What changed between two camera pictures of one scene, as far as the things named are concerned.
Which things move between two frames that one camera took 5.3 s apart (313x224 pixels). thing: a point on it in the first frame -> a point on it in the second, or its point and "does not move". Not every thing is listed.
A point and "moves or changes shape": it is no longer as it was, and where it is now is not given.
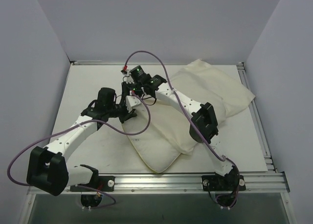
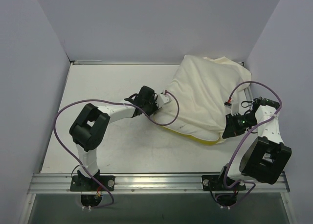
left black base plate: x=105 y=183 does not move
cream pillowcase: x=160 y=134 moves or changes shape
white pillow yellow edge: x=158 y=151 -> x=204 y=134
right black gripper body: x=125 y=87 -> x=230 y=127
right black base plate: x=227 y=183 does not move
